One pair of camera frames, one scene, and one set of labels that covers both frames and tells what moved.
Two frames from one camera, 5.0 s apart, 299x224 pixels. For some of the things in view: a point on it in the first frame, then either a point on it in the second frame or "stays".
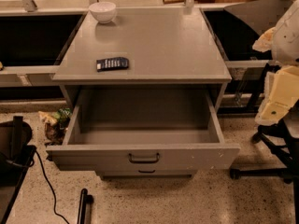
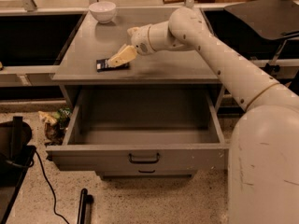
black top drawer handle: x=144 y=161 stays
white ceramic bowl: x=103 y=11 stays
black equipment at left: x=16 y=158 stays
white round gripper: x=287 y=39 to x=140 y=40
